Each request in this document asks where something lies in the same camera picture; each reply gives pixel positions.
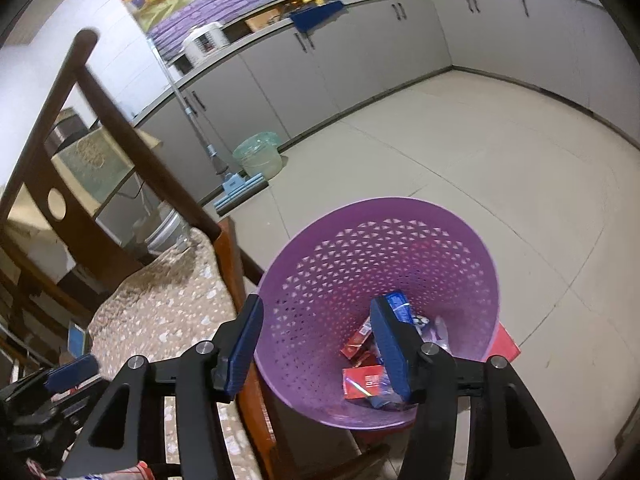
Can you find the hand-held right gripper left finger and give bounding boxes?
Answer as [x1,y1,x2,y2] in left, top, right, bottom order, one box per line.
[59,294,265,480]

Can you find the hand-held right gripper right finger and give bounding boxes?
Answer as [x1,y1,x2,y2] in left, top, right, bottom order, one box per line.
[369,295,578,480]

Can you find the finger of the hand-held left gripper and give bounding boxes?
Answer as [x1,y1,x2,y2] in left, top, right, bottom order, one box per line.
[45,353,100,394]

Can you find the red snack bag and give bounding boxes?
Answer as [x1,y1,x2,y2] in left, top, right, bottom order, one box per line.
[340,315,378,366]

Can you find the red box with holographic stripe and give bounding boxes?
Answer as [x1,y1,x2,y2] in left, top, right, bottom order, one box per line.
[341,364,388,401]

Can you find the long blue box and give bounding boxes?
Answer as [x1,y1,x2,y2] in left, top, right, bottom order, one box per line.
[384,291,416,326]

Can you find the purple plastic basket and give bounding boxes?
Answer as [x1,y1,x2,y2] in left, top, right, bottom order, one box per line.
[252,196,501,431]

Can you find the pale blue box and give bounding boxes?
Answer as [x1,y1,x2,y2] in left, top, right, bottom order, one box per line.
[66,324,88,358]

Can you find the beige floral chair cushion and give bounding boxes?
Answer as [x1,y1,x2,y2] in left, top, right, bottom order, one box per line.
[87,229,266,480]

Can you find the red and white wrapper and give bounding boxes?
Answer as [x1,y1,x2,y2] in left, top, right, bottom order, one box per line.
[30,461,153,480]

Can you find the clear water jug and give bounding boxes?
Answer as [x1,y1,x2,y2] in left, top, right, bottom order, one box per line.
[132,200,191,256]

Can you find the blue sponge mop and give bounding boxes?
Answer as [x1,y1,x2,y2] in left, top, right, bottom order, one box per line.
[147,37,268,216]

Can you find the pale green bucket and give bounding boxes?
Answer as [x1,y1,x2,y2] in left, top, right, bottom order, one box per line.
[232,131,283,183]

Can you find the glass top table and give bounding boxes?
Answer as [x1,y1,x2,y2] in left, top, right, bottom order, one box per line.
[42,107,166,261]

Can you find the dark wooden chair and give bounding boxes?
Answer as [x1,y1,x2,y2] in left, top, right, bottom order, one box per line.
[0,29,391,480]

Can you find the grey kitchen cabinets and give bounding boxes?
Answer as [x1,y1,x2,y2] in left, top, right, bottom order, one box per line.
[132,0,640,201]

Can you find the white rice cooker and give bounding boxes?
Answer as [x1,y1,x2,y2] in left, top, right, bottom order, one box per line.
[181,21,230,67]

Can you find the blue cloth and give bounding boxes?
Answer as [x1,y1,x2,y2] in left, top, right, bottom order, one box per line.
[290,1,345,33]

